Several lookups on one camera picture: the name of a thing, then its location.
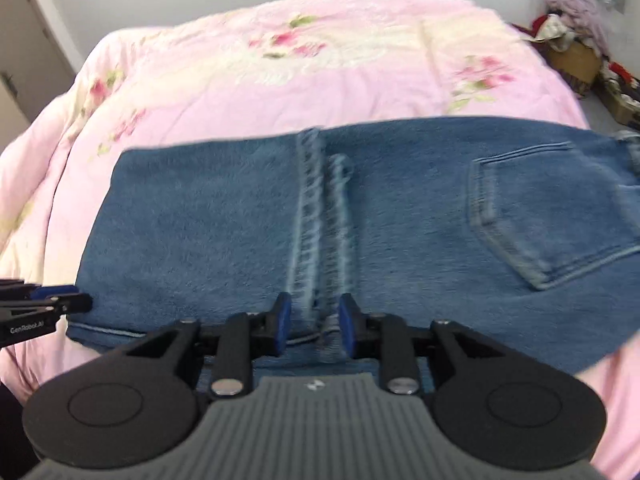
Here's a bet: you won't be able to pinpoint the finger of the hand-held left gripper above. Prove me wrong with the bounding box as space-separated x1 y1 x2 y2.
0 294 93 318
0 279 78 305

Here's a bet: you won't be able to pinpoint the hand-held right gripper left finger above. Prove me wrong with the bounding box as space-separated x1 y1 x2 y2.
107 292 292 400

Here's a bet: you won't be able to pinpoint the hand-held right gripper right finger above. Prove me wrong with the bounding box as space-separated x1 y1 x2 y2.
338 293 521 395

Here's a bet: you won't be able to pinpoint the blue denim pants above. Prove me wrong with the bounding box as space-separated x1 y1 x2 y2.
67 116 640 396

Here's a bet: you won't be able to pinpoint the grey door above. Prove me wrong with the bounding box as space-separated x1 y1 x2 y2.
0 0 77 136

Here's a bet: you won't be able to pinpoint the pink floral quilt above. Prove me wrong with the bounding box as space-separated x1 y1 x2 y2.
0 0 640 480

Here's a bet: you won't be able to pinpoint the cardboard box with clothes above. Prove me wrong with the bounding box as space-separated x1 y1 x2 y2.
595 62 640 127

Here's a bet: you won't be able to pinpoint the pile of clothes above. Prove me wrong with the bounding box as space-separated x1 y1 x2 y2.
530 0 608 53

